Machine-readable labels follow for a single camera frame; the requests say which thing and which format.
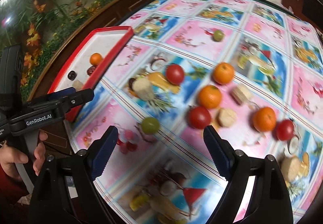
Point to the dark purple plum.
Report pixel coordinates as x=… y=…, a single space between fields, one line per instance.
x=72 y=75

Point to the green jujube fruit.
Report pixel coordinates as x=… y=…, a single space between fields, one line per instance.
x=218 y=35
x=150 y=125

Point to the pale sugarcane chunk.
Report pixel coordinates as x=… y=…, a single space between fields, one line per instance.
x=77 y=85
x=226 y=117
x=241 y=94
x=290 y=168
x=143 y=89

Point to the red rimmed white tray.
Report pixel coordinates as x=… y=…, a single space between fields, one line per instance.
x=87 y=64

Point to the orange mandarin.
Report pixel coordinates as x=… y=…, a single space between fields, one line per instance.
x=209 y=97
x=264 y=119
x=223 y=73

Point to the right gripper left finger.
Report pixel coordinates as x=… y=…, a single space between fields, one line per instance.
x=100 y=151

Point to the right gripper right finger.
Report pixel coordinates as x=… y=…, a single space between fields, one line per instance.
x=220 y=151

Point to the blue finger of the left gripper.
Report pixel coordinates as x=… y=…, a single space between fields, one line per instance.
x=43 y=107
x=62 y=93

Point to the pale sugarcane chunk in tray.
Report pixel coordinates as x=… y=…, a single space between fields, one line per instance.
x=77 y=85

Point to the red tomato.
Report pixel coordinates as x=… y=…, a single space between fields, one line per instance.
x=175 y=74
x=198 y=117
x=285 y=130

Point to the red date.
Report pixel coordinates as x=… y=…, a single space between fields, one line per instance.
x=91 y=70

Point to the small orange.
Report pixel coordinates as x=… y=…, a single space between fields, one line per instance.
x=96 y=59

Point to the person left hand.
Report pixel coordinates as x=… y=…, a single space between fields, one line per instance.
x=10 y=156

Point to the colourful fruit print tablecloth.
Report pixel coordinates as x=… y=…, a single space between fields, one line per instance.
x=251 y=71

